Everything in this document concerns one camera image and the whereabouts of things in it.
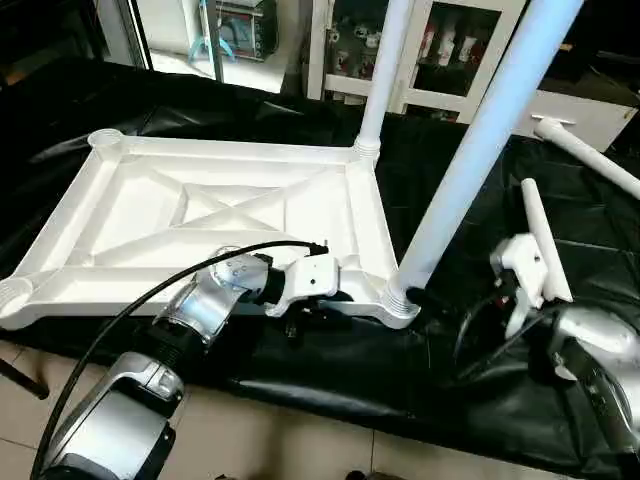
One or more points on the white plastic table top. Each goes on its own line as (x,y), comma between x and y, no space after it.
(200,200)

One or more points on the black work mat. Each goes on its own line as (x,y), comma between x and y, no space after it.
(350,380)

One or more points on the white plastic table leg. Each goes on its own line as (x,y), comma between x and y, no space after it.
(543,230)
(385,70)
(490,130)
(590,158)

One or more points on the teal storage box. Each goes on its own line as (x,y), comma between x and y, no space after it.
(248,25)

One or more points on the white glass-door cabinet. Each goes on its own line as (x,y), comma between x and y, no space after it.
(450,45)

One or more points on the black metal stand leg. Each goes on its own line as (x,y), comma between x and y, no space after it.
(22,378)

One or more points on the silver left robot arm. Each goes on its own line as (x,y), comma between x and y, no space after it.
(200,310)

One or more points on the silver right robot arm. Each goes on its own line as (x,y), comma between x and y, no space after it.
(600,360)

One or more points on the white drawer unit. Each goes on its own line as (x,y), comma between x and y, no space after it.
(590,118)

